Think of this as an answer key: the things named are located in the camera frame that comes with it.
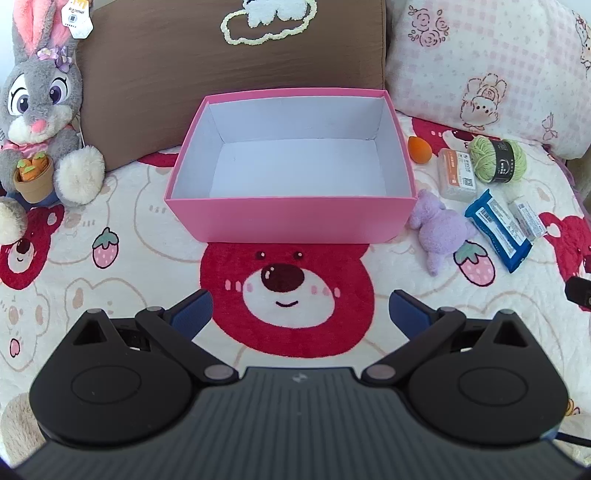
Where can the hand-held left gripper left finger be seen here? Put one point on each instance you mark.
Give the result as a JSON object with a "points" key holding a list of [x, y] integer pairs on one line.
{"points": [[194, 314]]}

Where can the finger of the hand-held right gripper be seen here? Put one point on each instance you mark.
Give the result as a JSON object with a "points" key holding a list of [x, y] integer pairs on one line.
{"points": [[579, 290]]}

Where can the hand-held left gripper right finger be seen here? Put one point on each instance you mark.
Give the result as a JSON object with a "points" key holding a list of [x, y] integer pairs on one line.
{"points": [[408, 314]]}

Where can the small white carton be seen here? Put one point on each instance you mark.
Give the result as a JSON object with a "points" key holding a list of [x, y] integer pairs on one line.
{"points": [[528, 220]]}

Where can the purple plush toy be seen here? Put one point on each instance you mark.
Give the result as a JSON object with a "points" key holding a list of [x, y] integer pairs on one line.
{"points": [[438, 226]]}

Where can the blue packet with white label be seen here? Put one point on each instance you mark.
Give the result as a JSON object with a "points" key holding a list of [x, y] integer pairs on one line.
{"points": [[498, 230]]}

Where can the pink cardboard box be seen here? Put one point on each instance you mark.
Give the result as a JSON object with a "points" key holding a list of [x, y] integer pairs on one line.
{"points": [[286, 217]]}

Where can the clear box with orange label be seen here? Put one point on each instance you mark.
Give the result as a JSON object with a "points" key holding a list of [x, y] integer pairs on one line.
{"points": [[457, 175]]}

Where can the orange makeup sponge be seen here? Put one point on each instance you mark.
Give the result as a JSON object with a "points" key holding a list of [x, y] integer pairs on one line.
{"points": [[419, 150]]}

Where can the green yarn ball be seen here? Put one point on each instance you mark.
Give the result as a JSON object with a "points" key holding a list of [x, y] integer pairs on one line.
{"points": [[482, 157]]}

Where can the pink checked pillow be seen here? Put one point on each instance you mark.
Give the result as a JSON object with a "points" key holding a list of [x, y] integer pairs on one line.
{"points": [[508, 55]]}

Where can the brown embroidered pillow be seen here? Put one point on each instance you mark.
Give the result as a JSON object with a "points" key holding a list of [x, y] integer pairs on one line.
{"points": [[161, 69]]}

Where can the grey bunny plush toy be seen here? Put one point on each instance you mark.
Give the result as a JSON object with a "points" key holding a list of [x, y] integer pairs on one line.
{"points": [[37, 92]]}

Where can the white hang tag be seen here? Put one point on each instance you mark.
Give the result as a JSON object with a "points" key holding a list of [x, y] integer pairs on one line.
{"points": [[76, 18]]}

